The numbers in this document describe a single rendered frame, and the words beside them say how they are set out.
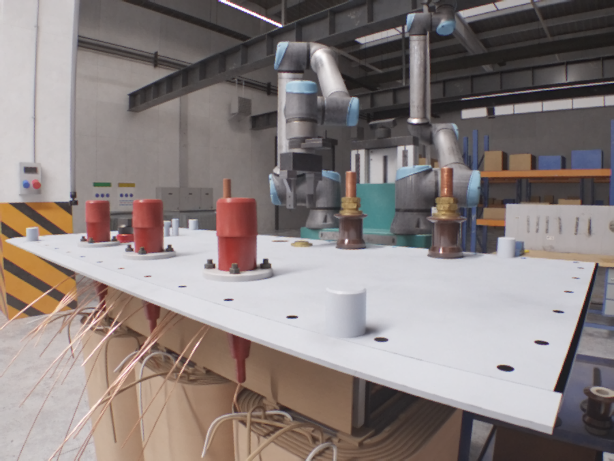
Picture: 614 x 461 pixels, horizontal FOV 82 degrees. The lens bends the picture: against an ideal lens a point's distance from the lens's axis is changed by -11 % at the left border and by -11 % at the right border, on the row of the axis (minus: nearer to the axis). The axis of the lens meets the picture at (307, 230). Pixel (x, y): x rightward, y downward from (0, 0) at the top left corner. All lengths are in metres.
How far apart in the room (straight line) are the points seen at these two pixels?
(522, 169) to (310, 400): 8.18
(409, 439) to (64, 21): 6.26
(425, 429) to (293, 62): 1.44
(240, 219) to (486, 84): 12.71
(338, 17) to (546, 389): 8.55
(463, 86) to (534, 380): 13.17
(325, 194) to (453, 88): 11.85
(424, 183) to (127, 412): 1.33
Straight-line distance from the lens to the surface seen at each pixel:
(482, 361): 0.35
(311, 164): 1.12
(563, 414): 1.39
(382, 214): 1.82
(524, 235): 5.74
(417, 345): 0.38
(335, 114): 1.24
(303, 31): 9.24
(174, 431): 1.06
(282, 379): 0.79
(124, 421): 1.45
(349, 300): 0.38
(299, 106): 1.11
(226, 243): 0.66
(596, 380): 1.64
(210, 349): 0.95
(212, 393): 0.97
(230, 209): 0.66
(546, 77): 12.87
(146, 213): 0.93
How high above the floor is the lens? 1.49
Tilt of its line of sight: 4 degrees down
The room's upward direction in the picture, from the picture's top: straight up
